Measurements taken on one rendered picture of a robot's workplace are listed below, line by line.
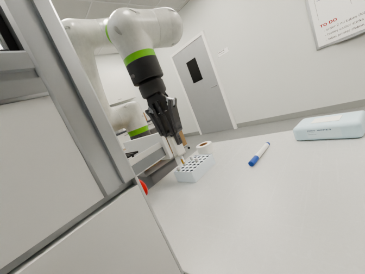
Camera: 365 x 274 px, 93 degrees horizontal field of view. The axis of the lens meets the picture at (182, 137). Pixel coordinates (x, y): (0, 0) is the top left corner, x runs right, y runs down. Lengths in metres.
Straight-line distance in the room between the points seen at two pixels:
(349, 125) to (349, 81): 2.88
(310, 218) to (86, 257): 0.31
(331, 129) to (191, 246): 0.45
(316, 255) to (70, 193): 0.30
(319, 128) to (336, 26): 2.84
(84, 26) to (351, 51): 3.16
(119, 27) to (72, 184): 0.42
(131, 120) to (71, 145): 0.84
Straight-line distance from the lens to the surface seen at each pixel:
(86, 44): 0.93
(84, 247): 0.20
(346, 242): 0.33
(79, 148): 0.19
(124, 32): 0.53
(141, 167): 0.62
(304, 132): 0.62
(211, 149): 0.75
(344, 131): 0.60
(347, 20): 3.38
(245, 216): 0.38
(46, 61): 0.21
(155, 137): 0.68
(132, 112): 1.02
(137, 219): 0.22
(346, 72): 3.44
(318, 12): 3.42
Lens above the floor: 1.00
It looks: 11 degrees down
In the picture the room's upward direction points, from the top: 22 degrees counter-clockwise
